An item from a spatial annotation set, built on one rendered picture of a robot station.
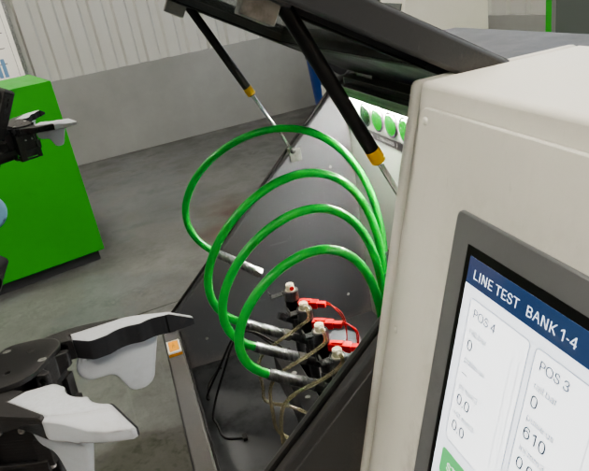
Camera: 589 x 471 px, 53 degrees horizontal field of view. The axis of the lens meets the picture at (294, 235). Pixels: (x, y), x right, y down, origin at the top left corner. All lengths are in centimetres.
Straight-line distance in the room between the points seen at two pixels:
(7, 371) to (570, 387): 41
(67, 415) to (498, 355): 37
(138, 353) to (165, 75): 715
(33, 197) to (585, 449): 405
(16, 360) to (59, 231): 397
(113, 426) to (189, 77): 735
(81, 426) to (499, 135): 41
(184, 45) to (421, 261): 710
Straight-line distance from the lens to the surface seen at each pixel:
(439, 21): 394
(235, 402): 138
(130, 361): 50
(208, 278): 98
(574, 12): 385
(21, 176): 430
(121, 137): 758
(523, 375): 55
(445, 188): 63
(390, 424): 80
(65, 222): 441
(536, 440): 55
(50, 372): 45
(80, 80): 745
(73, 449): 40
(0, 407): 41
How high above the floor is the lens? 168
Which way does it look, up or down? 24 degrees down
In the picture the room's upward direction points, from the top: 10 degrees counter-clockwise
